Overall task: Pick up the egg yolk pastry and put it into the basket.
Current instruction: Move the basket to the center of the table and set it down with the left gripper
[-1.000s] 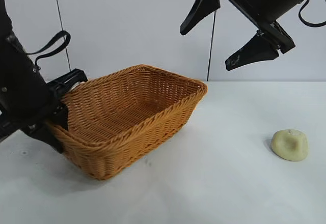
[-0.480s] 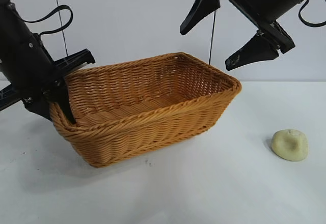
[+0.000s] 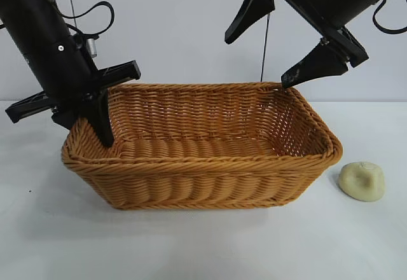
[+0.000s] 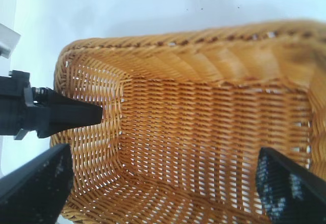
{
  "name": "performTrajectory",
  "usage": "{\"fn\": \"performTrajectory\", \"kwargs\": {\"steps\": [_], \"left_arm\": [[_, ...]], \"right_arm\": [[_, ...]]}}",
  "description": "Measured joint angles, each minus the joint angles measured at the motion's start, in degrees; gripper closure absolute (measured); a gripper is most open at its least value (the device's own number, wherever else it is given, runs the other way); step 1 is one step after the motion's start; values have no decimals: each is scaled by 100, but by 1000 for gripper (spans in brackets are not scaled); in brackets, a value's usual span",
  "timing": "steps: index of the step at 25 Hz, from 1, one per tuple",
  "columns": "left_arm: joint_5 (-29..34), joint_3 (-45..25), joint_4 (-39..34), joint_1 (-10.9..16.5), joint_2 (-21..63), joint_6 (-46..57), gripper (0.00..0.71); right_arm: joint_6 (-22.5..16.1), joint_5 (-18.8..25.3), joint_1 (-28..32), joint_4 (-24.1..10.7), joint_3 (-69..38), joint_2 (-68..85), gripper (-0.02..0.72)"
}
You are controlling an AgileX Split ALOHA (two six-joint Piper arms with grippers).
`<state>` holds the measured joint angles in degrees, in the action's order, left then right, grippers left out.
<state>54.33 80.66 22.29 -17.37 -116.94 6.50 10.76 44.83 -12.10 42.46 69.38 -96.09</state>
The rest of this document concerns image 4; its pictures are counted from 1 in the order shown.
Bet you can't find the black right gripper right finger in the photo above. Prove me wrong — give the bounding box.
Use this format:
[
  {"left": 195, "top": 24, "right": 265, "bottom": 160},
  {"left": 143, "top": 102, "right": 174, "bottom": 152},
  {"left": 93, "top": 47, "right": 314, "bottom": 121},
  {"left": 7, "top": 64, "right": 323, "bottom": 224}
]
[{"left": 255, "top": 147, "right": 326, "bottom": 224}]

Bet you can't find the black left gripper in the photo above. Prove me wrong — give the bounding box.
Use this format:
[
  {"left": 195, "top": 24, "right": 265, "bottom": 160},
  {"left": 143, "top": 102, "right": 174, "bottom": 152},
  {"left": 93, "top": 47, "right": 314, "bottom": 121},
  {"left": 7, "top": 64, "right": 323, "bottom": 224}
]
[{"left": 0, "top": 70, "right": 103, "bottom": 141}]

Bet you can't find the brown woven wicker basket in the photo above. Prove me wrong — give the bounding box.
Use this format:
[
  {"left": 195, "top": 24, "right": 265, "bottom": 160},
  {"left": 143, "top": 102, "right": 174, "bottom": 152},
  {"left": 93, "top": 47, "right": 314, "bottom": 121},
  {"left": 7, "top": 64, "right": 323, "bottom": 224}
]
[{"left": 49, "top": 17, "right": 326, "bottom": 224}]

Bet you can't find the grey metal frame piece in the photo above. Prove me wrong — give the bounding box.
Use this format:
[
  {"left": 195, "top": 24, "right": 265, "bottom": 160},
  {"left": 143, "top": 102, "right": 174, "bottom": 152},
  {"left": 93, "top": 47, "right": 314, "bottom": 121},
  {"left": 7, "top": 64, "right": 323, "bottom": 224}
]
[{"left": 0, "top": 22, "right": 21, "bottom": 59}]

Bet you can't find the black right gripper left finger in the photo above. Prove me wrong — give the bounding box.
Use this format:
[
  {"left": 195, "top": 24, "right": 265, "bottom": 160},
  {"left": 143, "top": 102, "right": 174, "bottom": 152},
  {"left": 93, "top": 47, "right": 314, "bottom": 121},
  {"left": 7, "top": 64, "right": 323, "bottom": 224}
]
[{"left": 0, "top": 143, "right": 74, "bottom": 224}]

